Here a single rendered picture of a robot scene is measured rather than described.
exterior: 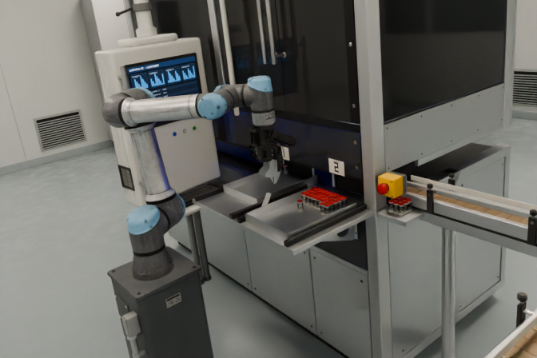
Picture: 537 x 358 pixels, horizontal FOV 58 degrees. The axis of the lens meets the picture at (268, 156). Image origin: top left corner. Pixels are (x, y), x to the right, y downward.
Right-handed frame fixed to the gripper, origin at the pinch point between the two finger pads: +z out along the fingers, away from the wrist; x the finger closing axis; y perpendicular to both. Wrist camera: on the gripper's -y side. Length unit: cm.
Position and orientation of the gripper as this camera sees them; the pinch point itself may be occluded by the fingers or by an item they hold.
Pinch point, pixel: (276, 179)
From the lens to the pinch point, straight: 164.7
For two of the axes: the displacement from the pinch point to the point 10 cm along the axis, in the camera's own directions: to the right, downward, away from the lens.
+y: -7.9, 2.7, -5.6
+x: 6.1, 1.7, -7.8
